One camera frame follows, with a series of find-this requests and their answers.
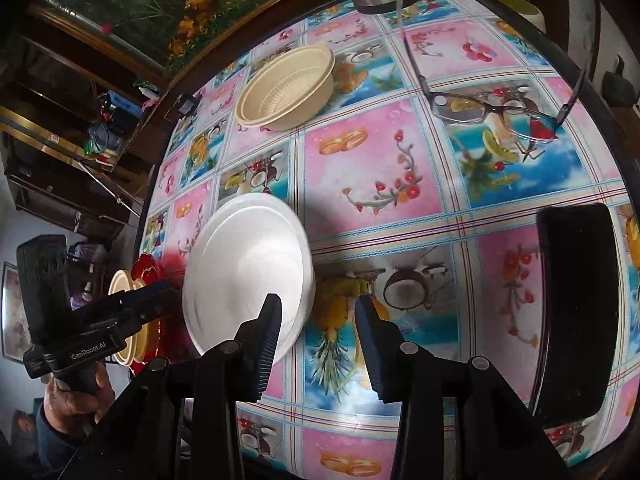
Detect colourful fruit print tablecloth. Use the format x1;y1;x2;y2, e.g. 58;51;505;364
141;0;639;479

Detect person's left hand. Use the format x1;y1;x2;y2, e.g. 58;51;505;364
43;363;115;438

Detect small black box device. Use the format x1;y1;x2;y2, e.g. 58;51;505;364
175;93;200;117

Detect eyeglasses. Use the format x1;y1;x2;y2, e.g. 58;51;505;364
395;0;589;143

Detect red scalloped plate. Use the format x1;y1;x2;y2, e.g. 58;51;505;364
128;254;198;374

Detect black chair back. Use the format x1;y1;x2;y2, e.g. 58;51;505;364
529;203;620;428

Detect white foam bowl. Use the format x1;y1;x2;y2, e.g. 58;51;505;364
182;193;316;362

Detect wooden cabinet counter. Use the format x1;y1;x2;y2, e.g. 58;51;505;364
1;0;280;240

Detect beige plastic bowl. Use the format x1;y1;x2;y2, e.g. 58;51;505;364
234;44;335;131
108;270;150;367

